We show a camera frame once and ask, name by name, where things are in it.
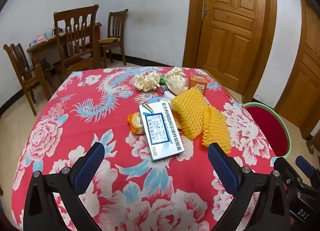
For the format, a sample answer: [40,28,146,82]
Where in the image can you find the red floral tablecloth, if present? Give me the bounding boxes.
[11,67,278,231]

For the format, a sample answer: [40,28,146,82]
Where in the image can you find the cream paper ball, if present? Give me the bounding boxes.
[165,67,188,96]
[134,71,160,92]

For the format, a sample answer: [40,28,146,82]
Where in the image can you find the red basin with green rim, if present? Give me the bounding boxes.
[244,102,292,158]

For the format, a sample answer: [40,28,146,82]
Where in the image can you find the wooden panel door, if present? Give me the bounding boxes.
[275,0,320,139]
[182,0,278,91]

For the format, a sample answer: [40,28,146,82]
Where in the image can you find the dark wooden chair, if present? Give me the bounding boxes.
[53,5,100,76]
[4,43,42,116]
[99,9,129,68]

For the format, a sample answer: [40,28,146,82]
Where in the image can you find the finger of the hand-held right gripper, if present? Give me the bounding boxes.
[274,157,304,189]
[296,155,320,181]

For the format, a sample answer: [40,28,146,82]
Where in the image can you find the clear plastic bag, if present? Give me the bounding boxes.
[160,90,176,101]

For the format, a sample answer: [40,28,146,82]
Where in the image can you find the yellow foam net sleeve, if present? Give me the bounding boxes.
[202,105,232,153]
[172,86,208,138]

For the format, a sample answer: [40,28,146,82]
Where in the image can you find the orange carton box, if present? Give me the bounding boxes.
[190,72,207,95]

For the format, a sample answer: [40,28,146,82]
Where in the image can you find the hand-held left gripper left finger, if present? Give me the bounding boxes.
[22,142,106,231]

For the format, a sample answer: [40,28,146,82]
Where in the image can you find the dark wooden dining table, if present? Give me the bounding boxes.
[27,22,102,101]

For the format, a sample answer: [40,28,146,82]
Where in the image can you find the pink and blue packets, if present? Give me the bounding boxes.
[29,34,45,46]

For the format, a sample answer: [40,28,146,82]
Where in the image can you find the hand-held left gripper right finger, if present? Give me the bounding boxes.
[207,142,291,231]

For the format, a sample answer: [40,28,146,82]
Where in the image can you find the orange snack wrapper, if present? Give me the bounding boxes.
[127,112,146,135]

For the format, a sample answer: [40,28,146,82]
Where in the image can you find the white medicine box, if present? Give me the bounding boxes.
[139,98,185,163]

